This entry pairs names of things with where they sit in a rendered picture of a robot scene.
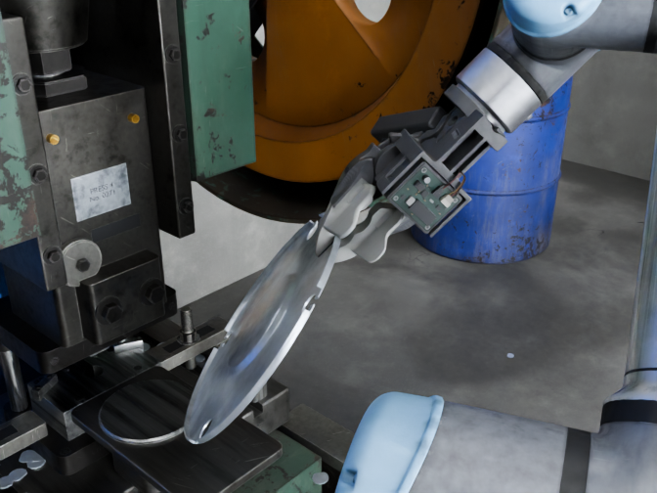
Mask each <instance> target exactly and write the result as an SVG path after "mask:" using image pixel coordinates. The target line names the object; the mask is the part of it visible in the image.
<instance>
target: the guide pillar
mask: <svg viewBox="0 0 657 493"><path fill-rule="evenodd" d="M0 362H1V366H2V370H3V375H4V379H5V384H6V387H7V392H8V396H9V401H10V405H11V409H12V411H14V412H20V411H23V410H25V409H26V408H27V407H28V403H27V398H26V393H25V389H24V384H23V379H22V371H21V366H20V361H19V357H18V356H17V355H16V354H15V353H13V352H12V351H8V352H0Z"/></svg>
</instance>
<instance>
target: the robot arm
mask: <svg viewBox="0 0 657 493"><path fill-rule="evenodd" d="M503 3H504V11H505V14H506V16H507V18H508V20H509V21H510V24H509V25H508V26H507V27H506V28H505V29H504V30H503V31H502V32H501V33H500V34H499V35H498V36H497V37H496V38H495V39H494V40H493V41H492V42H491V43H490V44H489V45H488V46H487V47H486V48H484V49H483V50H482V51H481V52H480V53H479V54H478V55H477V56H476V57H475V58H474V59H473V60H472V61H471V62H470V63H469V64H468V65H467V66H466V67H465V68H464V69H463V70H462V71H461V72H460V73H459V74H458V75H457V76H456V82H457V85H455V84H452V85H451V86H450V87H449V88H448V89H447V90H446V91H445V92H444V93H443V94H444V95H445V97H446V98H447V99H448V100H449V101H450V102H451V103H452V104H453V105H454V108H453V109H452V110H451V111H450V112H449V113H447V112H446V111H445V110H444V109H443V108H441V107H434V108H428V109H423V110H417V111H412V112H402V113H396V114H390V115H386V116H381V117H380V118H379V119H378V121H377V122H376V124H375V125H374V127H373V128H372V131H371V134H372V135H373V136H374V138H375V139H376V140H377V141H378V142H380V144H379V145H378V146H377V145H376V144H375V143H371V144H370V145H369V147H368V148H367V149H366V150H365V151H364V152H362V153H361V154H359V155H357V156H356V157H355V158H353V159H352V160H351V161H350V162H349V164H348V165H347V166H346V167H345V169H344V170H343V172H342V174H341V176H340V178H339V180H338V182H337V185H336V187H335V189H334V191H333V193H332V195H331V198H330V202H329V204H328V208H327V210H326V212H325V215H324V217H323V220H322V223H321V225H320V228H319V231H318V235H317V240H316V246H315V254H316V255H317V256H318V257H320V256H321V255H322V254H323V253H324V252H325V251H326V250H327V249H328V248H329V247H330V246H331V245H332V244H333V240H334V237H335V236H337V237H338V238H339V239H342V240H341V241H340V246H339V249H338V253H337V256H336V258H335V261H334V263H336V262H341V261H344V260H347V259H350V258H352V257H354V256H356V255H359V256H360V257H362V258H363V259H365V260H367V261H368V262H375V261H377V260H378V259H379V258H380V257H381V256H382V255H383V254H384V253H385V250H386V243H387V238H388V236H389V235H392V234H395V233H398V232H401V231H404V230H406V229H408V228H410V227H412V226H413V225H417V226H418V228H419V229H420V230H421V231H422V232H423V233H424V234H428V235H429V236H430V237H431V238H432V237H433V236H434V235H435V234H436V233H437V232H438V231H439V230H440V229H441V228H442V227H443V226H445V225H446V224H447V223H448V222H449V221H450V220H451V219H452V218H453V217H454V216H455V215H456V214H457V213H458V212H459V211H460V210H461V209H462V208H463V207H464V206H465V205H466V204H467V203H469V202H470V201H471V200H472V198H471V197H470V196H469V195H468V194H467V193H466V191H465V190H464V189H463V188H462V186H463V184H464V182H465V180H466V178H465V175H464V173H465V172H466V171H467V170H468V169H469V168H470V167H471V166H472V165H473V164H474V163H475V162H476V161H477V160H478V159H479V158H481V157H482V156H483V155H484V154H485V153H486V152H487V151H488V150H489V149H490V148H493V149H494V150H495V151H496V152H498V151H499V150H500V149H501V148H502V147H503V146H504V145H505V144H506V143H507V142H508V141H507V139H506V138H505V136H504V132H506V133H512V132H513V131H514V130H515V129H516V128H517V127H518V126H519V125H520V124H522V123H523V122H524V121H525V120H529V119H530V118H531V117H532V113H533V112H534V111H535V110H536V109H537V108H538V107H539V106H540V105H541V104H543V103H544V102H545V101H546V100H547V99H548V98H549V97H550V96H551V95H552V94H553V93H554V92H555V91H556V90H557V89H558V88H560V87H561V86H562V85H563V84H564V83H565V82H566V81H567V80H568V79H569V78H570V77H571V76H572V75H573V74H574V73H575V72H576V71H577V70H578V69H579V68H580V67H581V66H582V65H583V64H584V63H585V62H586V61H587V60H588V59H590V58H591V57H592V56H593V55H594V54H595V53H596V52H597V51H599V50H615V51H630V52H642V53H651V54H657V0H503ZM462 175H463V180H462V182H461V181H460V180H459V179H460V178H461V177H462ZM372 183H374V184H375V185H376V186H377V187H378V189H379V190H380V192H381V193H382V194H383V195H384V196H385V197H386V198H387V199H388V200H389V201H390V202H391V203H387V202H377V203H376V204H375V205H374V206H373V207H372V208H371V209H370V210H369V213H368V216H367V218H366V219H365V221H364V222H363V223H361V224H360V225H358V226H356V224H357V221H358V217H359V213H360V211H361V210H364V209H366V208H367V207H368V206H369V205H370V204H371V203H372V196H373V195H374V193H375V189H376V187H375V186H374V185H372ZM456 206H457V207H456ZM455 207H456V208H455ZM454 208H455V209H454ZM453 209H454V210H453ZM452 210H453V211H452ZM451 211H452V212H451ZM450 212H451V213H450ZM449 213H450V214H449ZM448 214H449V215H448ZM447 215H448V216H447ZM446 216H447V217H446ZM445 217H446V218H445ZM444 218H445V219H444ZM443 219H444V220H443ZM442 220H443V221H442ZM441 221H442V222H441ZM440 222H441V223H440ZM439 223H440V224H439ZM438 224H439V225H438ZM437 225H438V226H437ZM355 226H356V227H355ZM343 238H344V239H343ZM335 493H657V132H656V139H655V147H654V154H653V161H652V169H651V176H650V184H649V191H648V199H647V206H646V213H645V221H644V228H643V236H642V243H641V251H640V258H639V265H638V273H637V280H636V288H635V302H634V309H633V317H632V324H631V331H630V339H629V346H628V354H627V361H626V369H625V376H624V383H623V387H622V388H621V389H619V390H618V391H616V392H615V393H613V394H612V395H611V396H609V397H608V398H606V399H605V400H604V402H603V407H602V414H601V421H600V429H599V433H593V432H588V431H585V430H580V429H575V428H572V427H568V426H559V425H555V424H550V423H545V422H541V421H536V420H532V419H527V418H522V417H518V416H513V415H509V414H505V413H500V412H495V411H491V410H486V409H481V408H477V407H472V406H467V405H463V404H459V403H455V402H450V401H445V400H443V397H441V396H438V395H432V396H430V397H424V396H419V395H413V394H408V393H402V392H388V393H384V394H382V395H380V396H378V397H377V398H376V399H375V400H374V401H373V403H372V404H371V405H370V406H369V408H368V409H367V411H366V413H365V415H364V416H363V418H362V420H361V422H360V424H359V426H358V428H357V430H356V433H355V435H354V438H353V440H352V443H351V445H350V448H349V451H348V453H347V456H346V459H345V462H344V465H343V468H342V471H341V474H340V477H339V479H338V483H337V486H336V490H335Z"/></svg>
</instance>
